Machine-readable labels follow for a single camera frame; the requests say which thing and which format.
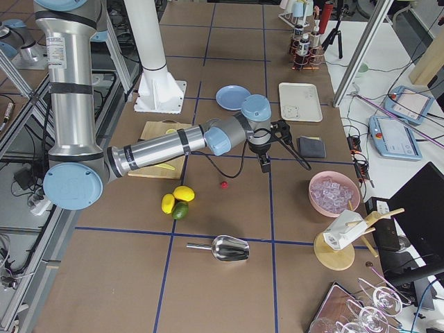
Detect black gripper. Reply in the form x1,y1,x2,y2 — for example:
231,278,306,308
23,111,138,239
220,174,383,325
248,133,273,173

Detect blue plate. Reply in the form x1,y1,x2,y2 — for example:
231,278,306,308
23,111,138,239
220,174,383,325
215,85,250,111

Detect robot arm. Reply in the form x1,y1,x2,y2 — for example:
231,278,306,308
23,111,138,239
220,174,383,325
34,1,271,210

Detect grey yellow cloth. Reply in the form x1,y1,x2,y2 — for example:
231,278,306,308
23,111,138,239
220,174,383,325
297,136,326,158

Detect cream bear tray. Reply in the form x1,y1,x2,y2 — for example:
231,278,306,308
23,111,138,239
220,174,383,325
278,83,323,123

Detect pink bowl of ice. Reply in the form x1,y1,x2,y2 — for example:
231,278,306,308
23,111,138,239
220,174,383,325
308,171,361,217

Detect yellow lemon front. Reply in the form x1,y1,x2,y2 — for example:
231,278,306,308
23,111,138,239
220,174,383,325
173,185,195,202

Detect yellow lemon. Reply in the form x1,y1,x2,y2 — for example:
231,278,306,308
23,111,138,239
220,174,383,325
173,185,195,202
161,194,176,214

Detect steel ice scoop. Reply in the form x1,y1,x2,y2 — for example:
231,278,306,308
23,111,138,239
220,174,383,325
186,235,250,262

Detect green avocado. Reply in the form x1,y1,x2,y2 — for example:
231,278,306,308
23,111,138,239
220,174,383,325
171,201,189,220

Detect yellow plastic knife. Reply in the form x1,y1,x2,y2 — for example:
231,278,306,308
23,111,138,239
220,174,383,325
153,163,176,171

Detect white carton on stand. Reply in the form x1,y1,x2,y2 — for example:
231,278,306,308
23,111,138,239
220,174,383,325
323,210,368,250

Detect yellow lemon back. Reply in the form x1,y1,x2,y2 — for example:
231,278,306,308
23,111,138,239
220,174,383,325
161,194,176,214

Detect wooden stand with base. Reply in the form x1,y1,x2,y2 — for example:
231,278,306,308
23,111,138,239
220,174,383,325
314,208,404,271

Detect wooden cutting board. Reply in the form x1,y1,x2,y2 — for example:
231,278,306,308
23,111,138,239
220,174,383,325
128,120,191,180

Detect tea bottle white cap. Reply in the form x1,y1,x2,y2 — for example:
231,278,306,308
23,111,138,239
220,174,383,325
298,33,309,57
293,24,304,43
310,20,320,48

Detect blue teach pendant near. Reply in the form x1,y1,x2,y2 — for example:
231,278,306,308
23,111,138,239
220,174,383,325
368,116,422,161

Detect blue teach pendant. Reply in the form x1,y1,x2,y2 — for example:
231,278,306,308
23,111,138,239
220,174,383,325
384,85,435,125
368,116,422,161

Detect green bowl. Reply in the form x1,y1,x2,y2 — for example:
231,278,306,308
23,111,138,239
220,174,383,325
355,62,369,78

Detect blue teach pendant far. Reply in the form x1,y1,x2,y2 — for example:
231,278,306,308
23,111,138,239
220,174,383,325
384,85,435,125

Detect black monitor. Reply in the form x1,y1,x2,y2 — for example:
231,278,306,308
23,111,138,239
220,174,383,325
375,162,443,286

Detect red cylinder bottle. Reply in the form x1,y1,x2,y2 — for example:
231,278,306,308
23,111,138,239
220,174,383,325
318,1,334,34

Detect black tripod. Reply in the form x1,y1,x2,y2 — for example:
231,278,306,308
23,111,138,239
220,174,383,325
321,1,349,60

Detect reacher grabber stick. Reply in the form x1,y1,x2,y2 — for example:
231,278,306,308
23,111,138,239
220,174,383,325
351,92,444,149

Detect wine glasses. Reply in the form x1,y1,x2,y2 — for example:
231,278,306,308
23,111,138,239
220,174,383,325
307,262,412,332

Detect copper wire bottle rack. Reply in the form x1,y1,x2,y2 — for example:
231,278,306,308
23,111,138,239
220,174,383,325
289,6,327,72

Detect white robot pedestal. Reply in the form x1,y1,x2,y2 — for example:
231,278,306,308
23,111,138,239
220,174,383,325
124,0,187,114

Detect white wire cup rack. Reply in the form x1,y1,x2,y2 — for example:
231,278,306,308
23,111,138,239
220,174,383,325
278,0,314,27

